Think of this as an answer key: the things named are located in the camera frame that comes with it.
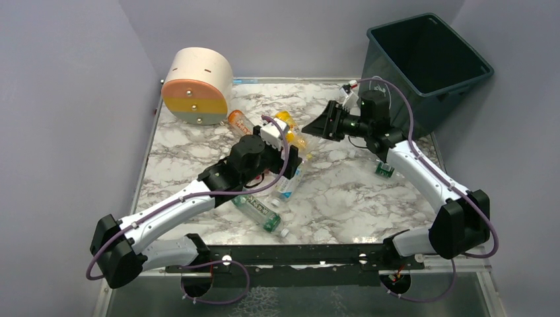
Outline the white blue label bottle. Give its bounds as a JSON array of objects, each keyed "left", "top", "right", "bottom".
[{"left": 269, "top": 167, "right": 304, "bottom": 207}]

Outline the clear green label bottle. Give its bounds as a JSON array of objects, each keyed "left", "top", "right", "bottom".
[{"left": 348, "top": 150, "right": 396, "bottom": 179}]

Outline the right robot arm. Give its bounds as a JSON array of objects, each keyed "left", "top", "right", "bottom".
[{"left": 302, "top": 90, "right": 491, "bottom": 259}]

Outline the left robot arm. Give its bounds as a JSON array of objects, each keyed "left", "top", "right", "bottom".
[{"left": 86, "top": 133, "right": 302, "bottom": 289}]

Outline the dark green plastic bin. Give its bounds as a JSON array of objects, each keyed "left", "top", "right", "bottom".
[{"left": 359, "top": 13, "right": 494, "bottom": 139}]

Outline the orange drink bottle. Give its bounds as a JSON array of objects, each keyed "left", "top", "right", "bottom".
[{"left": 227, "top": 110, "right": 254, "bottom": 136}]

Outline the yellow drink bottle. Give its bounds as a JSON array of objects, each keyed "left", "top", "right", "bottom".
[{"left": 275, "top": 111, "right": 312, "bottom": 160}]

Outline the green tinted tea bottle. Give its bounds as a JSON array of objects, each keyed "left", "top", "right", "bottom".
[{"left": 232, "top": 195, "right": 290, "bottom": 238}]

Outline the round cream drum box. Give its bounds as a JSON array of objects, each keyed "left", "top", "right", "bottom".
[{"left": 161, "top": 47, "right": 233, "bottom": 125}]

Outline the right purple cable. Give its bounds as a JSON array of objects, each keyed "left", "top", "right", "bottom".
[{"left": 356, "top": 77, "right": 500, "bottom": 304}]

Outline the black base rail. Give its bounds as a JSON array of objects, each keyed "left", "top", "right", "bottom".
[{"left": 164, "top": 244, "right": 452, "bottom": 288}]

